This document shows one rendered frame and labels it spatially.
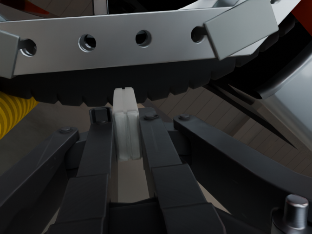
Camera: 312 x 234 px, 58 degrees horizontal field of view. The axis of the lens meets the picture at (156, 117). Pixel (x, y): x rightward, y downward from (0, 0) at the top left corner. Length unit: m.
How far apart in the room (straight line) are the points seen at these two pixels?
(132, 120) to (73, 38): 0.10
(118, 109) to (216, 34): 0.11
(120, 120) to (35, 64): 0.10
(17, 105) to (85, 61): 0.16
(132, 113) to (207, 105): 4.73
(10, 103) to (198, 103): 4.52
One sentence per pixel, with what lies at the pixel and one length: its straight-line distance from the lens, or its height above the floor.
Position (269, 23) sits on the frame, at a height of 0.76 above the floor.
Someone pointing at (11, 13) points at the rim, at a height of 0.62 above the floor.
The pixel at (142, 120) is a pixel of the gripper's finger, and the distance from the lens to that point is 0.15.
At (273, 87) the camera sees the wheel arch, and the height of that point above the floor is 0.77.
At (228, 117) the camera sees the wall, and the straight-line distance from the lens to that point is 5.10.
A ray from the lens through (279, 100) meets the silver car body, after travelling 0.46.
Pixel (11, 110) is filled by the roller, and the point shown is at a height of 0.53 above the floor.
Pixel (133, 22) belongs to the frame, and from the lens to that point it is 0.23.
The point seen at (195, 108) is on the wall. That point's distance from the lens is 4.83.
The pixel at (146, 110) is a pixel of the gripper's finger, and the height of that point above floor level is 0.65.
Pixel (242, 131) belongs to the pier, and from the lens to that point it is 5.16.
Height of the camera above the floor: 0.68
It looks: 9 degrees down
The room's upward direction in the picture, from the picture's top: 41 degrees clockwise
